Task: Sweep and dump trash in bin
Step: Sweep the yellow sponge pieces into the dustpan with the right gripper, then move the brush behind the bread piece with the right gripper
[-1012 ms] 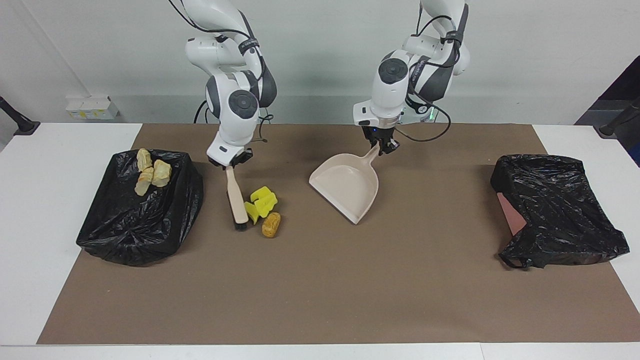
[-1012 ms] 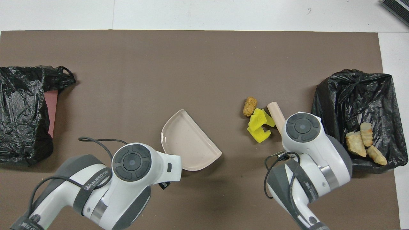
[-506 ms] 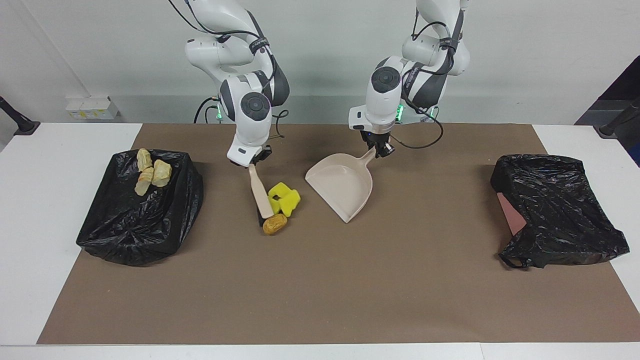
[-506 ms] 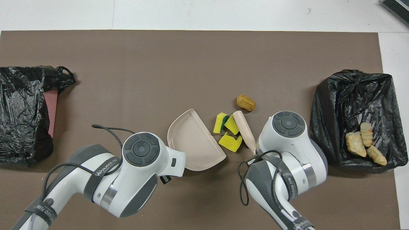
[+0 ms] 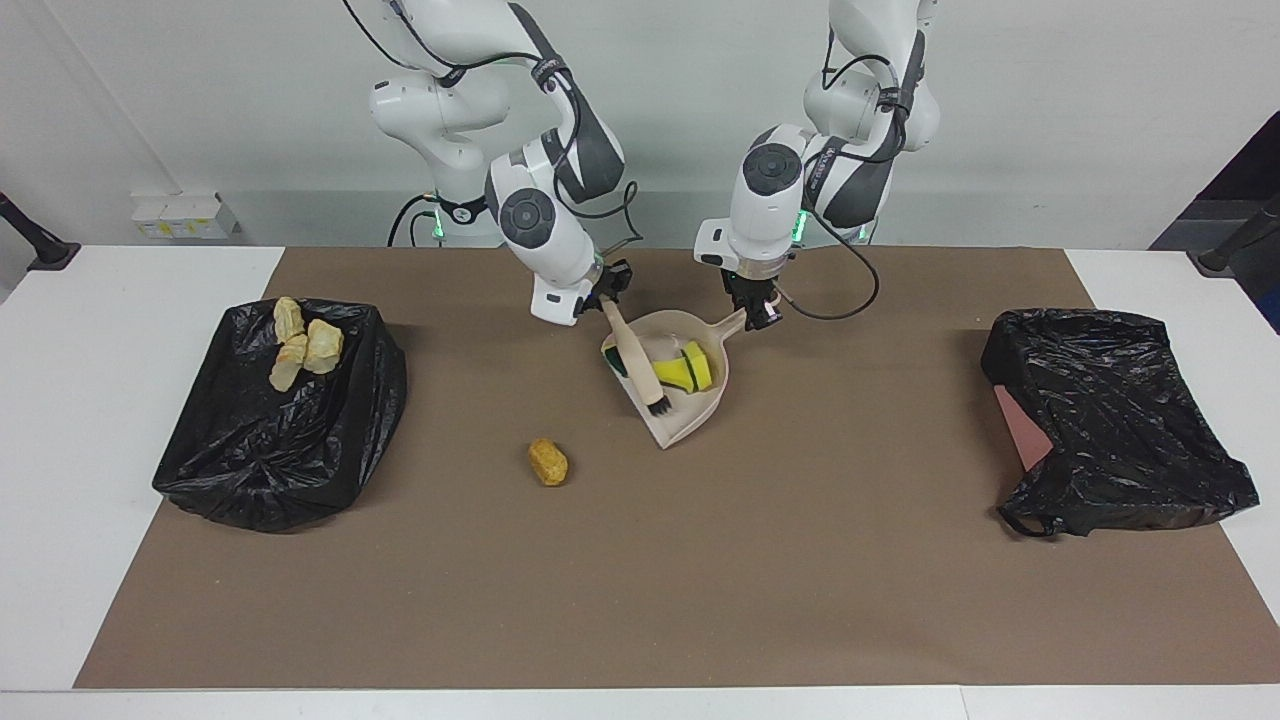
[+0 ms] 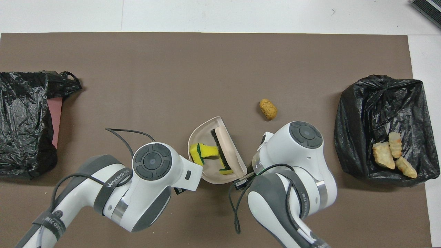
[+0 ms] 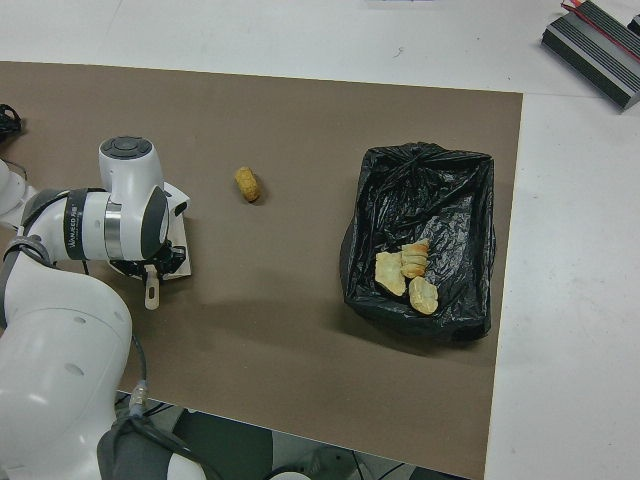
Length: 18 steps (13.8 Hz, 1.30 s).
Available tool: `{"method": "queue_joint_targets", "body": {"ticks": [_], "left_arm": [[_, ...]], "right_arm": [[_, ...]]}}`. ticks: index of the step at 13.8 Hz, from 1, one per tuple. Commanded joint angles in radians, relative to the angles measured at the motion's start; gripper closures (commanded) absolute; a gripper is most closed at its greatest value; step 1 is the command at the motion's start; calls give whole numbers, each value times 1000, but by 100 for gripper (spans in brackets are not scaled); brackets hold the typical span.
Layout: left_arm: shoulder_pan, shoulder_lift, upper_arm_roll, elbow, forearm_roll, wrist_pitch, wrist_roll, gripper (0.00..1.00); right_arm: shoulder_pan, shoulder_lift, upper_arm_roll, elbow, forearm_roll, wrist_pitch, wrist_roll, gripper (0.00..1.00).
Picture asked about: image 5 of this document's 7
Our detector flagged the black camera stand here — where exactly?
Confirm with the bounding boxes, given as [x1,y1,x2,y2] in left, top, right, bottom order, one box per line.
[0,192,81,271]
[1195,195,1280,276]

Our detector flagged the black trash bag over pink bin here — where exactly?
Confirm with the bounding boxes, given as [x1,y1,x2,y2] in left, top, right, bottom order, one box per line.
[980,308,1261,539]

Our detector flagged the brown bread nugget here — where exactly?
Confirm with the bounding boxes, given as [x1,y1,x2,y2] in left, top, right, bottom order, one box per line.
[528,438,569,488]

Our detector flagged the white power strip box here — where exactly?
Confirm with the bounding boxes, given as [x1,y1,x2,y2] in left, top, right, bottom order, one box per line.
[130,193,241,241]

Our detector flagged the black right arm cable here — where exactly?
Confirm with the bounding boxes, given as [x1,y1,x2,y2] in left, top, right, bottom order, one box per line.
[342,0,643,253]

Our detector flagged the beige plastic dustpan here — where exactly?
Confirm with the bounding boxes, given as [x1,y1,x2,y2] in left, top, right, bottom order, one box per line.
[600,308,749,451]

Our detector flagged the pale torn bread piece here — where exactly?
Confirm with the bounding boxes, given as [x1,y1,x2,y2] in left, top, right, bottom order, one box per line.
[303,318,344,376]

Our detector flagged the brown table mat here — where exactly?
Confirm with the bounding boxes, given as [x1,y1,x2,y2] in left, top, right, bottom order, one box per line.
[73,246,1280,691]

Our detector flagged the pink bin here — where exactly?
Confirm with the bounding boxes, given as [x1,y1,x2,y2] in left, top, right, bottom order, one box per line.
[993,385,1053,471]

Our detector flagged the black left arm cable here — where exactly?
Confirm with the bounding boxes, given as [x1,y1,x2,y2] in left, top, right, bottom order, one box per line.
[780,30,903,323]

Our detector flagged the beige hand brush black bristles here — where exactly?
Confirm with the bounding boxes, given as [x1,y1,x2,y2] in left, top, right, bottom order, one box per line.
[600,295,673,418]

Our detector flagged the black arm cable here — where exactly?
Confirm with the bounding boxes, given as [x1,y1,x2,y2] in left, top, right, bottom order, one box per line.
[342,0,643,253]
[780,30,903,323]

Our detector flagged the black trash bag bin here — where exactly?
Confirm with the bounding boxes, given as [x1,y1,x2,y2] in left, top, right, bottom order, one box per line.
[152,298,409,533]

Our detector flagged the small striped orange bread piece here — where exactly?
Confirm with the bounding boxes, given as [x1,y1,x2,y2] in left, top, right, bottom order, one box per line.
[270,335,309,393]

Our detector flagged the black base cable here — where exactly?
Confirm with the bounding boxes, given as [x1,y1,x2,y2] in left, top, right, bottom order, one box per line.
[388,195,441,248]

